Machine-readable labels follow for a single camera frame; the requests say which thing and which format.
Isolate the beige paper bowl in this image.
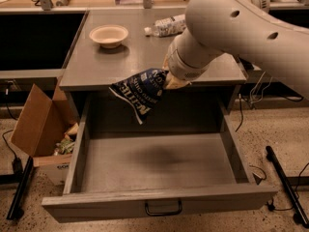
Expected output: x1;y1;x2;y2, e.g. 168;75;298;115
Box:
89;25;128;48

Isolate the black floor rail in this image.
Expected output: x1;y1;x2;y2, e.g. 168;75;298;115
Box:
7;157;33;220
266;146;309;229

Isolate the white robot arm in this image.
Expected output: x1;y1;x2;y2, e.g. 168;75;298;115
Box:
167;0;309;99

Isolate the black drawer handle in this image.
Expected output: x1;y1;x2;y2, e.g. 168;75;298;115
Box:
144;200;183;217

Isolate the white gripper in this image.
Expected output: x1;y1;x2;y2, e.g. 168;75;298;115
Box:
163;43;207;90

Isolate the green snack packet in box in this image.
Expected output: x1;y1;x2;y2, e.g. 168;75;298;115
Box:
54;137;74;156

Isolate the brown cardboard box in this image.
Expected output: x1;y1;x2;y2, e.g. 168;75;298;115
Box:
11;84;79;186

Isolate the grey cabinet counter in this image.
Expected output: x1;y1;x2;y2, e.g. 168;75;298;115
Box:
59;8;248;115

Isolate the clear plastic water bottle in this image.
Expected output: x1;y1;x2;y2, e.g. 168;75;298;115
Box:
144;14;186;38

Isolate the black power adapter with cable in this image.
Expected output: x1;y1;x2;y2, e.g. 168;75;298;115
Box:
2;130;23;175

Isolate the grey open drawer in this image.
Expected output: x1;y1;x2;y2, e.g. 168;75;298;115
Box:
42;92;277;222

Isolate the black right floor rail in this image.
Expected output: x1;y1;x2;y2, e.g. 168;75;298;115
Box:
266;146;309;229

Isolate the blue Kettle chip bag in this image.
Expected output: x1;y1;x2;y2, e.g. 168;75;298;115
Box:
109;69;168;124

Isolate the black left floor rail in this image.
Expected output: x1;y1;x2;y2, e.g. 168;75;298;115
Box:
7;157;33;220

